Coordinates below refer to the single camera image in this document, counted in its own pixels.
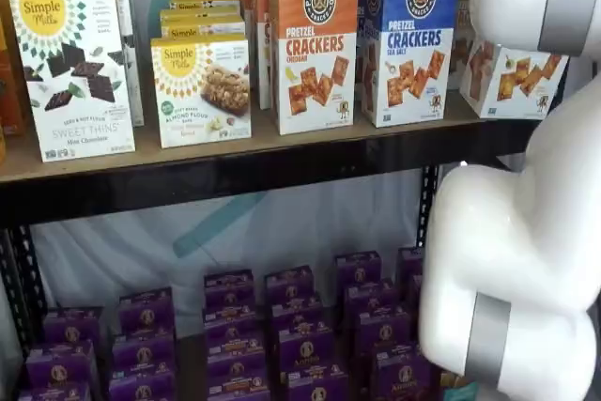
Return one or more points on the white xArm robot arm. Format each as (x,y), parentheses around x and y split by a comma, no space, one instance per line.
(516,255)

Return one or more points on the wooden shelf board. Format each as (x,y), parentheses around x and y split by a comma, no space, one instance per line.
(259,126)

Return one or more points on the black metal shelf rack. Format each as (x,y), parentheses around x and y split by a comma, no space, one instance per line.
(235,175)

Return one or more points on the purple Annie's snack box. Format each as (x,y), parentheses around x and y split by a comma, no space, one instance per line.
(359,272)
(230,321)
(238,387)
(60,363)
(54,392)
(314,387)
(370,300)
(72,326)
(399,377)
(289,283)
(414,295)
(297,314)
(145,312)
(306,349)
(229,288)
(382,333)
(143,354)
(411,262)
(235,349)
(141,389)

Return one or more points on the orange white pretzel crackers box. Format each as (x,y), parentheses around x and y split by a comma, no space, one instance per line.
(319,67)
(259,6)

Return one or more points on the Simple Mills almond bars box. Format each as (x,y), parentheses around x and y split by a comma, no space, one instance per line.
(204,3)
(202,105)
(202,25)

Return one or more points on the blue white pretzel crackers box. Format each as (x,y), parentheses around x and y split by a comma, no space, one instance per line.
(413,67)

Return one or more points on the Simple Mills Sweet Thins box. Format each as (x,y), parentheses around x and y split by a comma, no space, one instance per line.
(70,91)
(134,67)

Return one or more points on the teal orange snack box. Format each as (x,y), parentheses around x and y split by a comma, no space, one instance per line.
(457,391)

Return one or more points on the white backdrop sheet teal logo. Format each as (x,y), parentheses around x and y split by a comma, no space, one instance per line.
(141,241)

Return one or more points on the purple snack boxes group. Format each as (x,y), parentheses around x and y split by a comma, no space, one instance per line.
(190,363)

